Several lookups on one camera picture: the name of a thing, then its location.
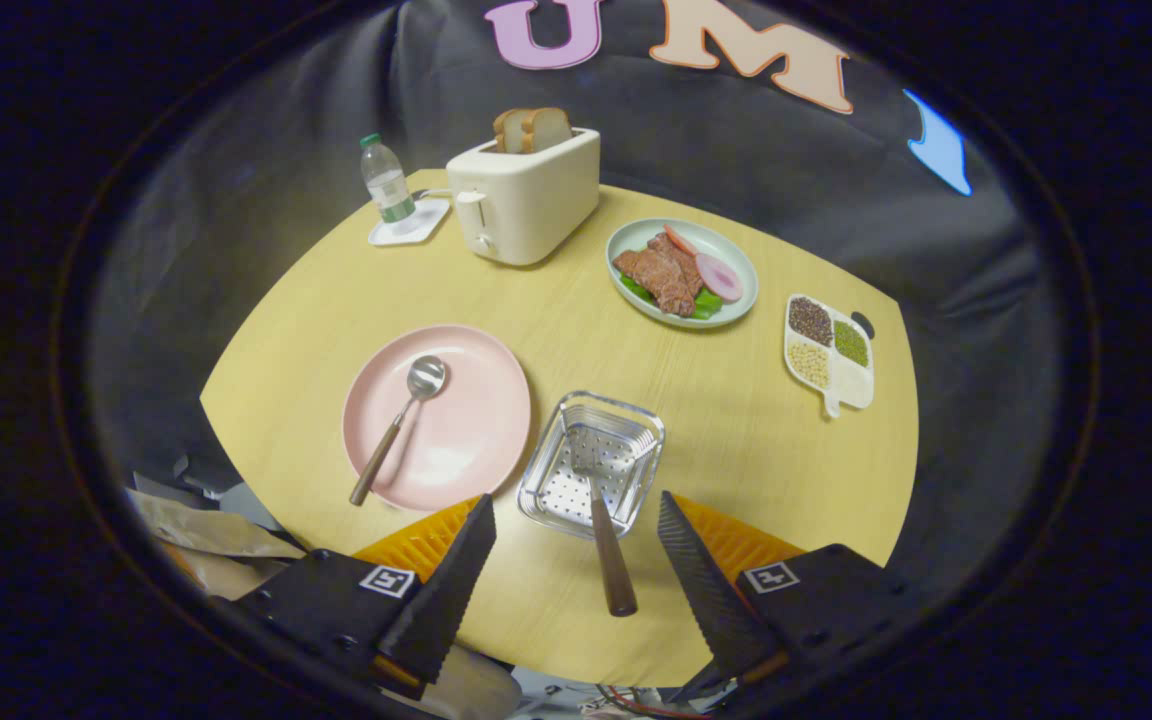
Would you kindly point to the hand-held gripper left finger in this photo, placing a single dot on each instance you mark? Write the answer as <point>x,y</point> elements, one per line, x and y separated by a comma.
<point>446,600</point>

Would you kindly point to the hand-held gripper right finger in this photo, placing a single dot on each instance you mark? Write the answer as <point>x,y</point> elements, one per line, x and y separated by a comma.
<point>711,600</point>

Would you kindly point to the pink plate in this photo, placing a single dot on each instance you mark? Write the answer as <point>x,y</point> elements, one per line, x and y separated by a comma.
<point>466,440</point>

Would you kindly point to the metal strainer basket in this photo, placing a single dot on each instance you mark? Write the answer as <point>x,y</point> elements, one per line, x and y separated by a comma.
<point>576,430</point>

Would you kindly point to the brown paper bags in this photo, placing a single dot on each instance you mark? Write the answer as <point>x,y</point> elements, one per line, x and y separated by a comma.
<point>206,530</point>

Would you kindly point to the white divided dish with beans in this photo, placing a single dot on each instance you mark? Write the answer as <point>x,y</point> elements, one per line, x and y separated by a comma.
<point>854,385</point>

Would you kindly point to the green lettuce leaf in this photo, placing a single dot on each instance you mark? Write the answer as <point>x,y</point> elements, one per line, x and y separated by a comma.
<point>706,306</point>

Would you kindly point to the pink ham slice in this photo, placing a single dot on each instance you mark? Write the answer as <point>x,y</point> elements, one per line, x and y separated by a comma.
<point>718,278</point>

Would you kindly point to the brown meat slices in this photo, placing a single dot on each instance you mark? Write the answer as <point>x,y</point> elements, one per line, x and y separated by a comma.
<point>664,275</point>

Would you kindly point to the pale green plate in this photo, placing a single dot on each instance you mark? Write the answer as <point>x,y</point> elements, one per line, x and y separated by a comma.
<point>726,250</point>

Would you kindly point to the white square coaster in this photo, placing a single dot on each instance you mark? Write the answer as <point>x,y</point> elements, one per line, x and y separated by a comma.
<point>428,222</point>

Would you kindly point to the white toaster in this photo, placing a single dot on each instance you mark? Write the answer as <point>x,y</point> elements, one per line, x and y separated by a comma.
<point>536,200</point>

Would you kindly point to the clear plastic water bottle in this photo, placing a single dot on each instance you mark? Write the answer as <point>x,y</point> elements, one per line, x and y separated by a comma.
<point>388,185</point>

